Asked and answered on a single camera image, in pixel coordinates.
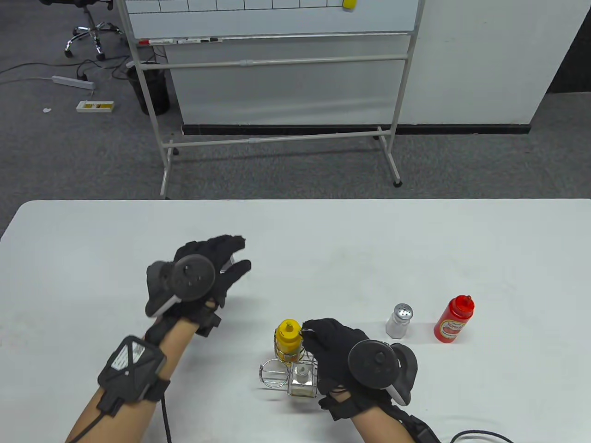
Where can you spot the person's right hand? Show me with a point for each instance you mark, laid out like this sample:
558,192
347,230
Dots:
334,346

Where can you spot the person's left hand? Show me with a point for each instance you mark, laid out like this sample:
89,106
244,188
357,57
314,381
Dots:
194,251

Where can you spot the person's left thumb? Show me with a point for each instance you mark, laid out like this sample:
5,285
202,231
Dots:
238,272

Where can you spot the person's right fingers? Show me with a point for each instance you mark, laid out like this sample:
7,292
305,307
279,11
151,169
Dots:
318,333

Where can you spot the person's left forearm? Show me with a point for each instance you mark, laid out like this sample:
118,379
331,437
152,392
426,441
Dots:
134,406

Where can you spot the person's right forearm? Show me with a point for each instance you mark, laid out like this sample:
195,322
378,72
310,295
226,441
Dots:
376,427

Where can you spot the yellow mustard bottle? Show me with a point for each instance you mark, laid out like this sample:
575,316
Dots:
288,339

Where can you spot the black controller on left glove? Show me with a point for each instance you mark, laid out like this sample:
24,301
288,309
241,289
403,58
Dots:
191,277

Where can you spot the black controller on glove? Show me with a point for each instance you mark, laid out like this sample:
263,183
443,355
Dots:
191,277
374,364

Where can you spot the square glass shaker bottle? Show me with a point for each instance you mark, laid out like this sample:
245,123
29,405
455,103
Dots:
302,380

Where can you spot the black controller on right glove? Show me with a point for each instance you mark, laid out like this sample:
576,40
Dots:
374,364

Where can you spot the glass salt shaker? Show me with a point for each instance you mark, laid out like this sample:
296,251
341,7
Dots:
399,320

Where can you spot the red ketchup bottle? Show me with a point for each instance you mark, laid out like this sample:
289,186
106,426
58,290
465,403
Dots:
455,320

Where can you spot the black waste bin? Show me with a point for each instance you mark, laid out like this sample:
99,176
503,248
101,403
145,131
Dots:
154,90

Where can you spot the white and yellow flat box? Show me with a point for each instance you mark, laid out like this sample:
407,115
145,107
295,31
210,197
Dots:
95,106

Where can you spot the red whiteboard marker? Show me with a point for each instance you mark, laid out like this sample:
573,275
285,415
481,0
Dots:
154,42

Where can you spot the white power strip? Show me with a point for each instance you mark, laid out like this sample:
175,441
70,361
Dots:
73,82

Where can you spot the whiteboard on rolling stand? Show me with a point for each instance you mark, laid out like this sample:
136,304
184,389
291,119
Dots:
277,18

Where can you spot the black office chair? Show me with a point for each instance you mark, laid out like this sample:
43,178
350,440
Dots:
90,30

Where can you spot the yellow whiteboard magnet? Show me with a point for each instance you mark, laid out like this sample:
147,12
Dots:
349,3

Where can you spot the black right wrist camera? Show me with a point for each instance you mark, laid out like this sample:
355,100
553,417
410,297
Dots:
422,431

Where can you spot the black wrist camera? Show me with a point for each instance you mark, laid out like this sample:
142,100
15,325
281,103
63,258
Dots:
422,431
131,374

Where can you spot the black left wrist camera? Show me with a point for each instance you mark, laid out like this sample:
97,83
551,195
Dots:
131,374

